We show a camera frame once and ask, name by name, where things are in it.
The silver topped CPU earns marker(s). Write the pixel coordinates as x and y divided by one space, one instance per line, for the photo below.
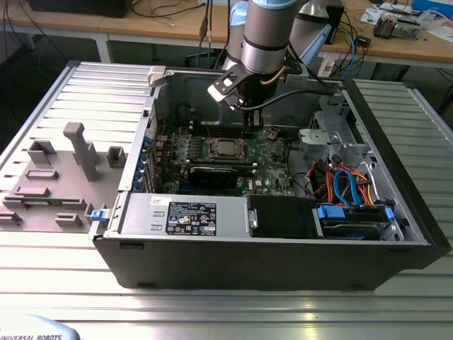
227 146

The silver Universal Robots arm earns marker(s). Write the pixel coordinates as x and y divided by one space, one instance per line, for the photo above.
265 35

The CPU socket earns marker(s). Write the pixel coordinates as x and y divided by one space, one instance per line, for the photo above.
213 154

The pale blue Universal Robots cover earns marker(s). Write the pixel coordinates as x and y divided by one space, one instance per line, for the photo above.
35 329

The round coin battery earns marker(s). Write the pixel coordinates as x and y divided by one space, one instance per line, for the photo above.
272 134

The green motherboard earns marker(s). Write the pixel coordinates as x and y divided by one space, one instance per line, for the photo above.
269 170

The low profile graphics card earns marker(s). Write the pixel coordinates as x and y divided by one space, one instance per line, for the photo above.
212 177

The silver metal drive cage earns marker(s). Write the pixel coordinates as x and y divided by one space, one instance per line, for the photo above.
339 141

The beige case latch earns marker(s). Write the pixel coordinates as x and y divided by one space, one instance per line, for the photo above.
155 76

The wooden desk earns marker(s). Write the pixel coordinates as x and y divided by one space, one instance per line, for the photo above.
63 25
159 25
407 49

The small black box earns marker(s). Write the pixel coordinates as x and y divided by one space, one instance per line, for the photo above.
363 40

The metal heat sink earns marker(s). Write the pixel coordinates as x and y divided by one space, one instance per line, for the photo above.
383 27

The hard disk in blue carrier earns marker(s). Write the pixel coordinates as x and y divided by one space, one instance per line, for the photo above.
331 212

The grey electronic device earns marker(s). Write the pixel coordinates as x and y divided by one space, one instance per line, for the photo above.
407 28

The silver power supply with label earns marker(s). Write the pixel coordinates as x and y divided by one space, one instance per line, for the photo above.
141 212

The black PC case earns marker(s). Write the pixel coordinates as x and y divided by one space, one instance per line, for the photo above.
247 262

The blue cardboard box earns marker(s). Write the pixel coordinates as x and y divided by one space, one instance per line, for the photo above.
431 5

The black box on desk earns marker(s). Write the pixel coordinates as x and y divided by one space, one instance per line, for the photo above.
78 7

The blue plastic latch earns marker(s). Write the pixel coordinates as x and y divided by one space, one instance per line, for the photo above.
99 215

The grey parts rack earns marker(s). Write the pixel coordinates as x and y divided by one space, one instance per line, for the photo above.
63 184

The green RAM stick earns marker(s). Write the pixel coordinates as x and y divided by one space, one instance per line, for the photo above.
40 203

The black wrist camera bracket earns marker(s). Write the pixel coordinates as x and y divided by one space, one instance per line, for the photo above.
224 86

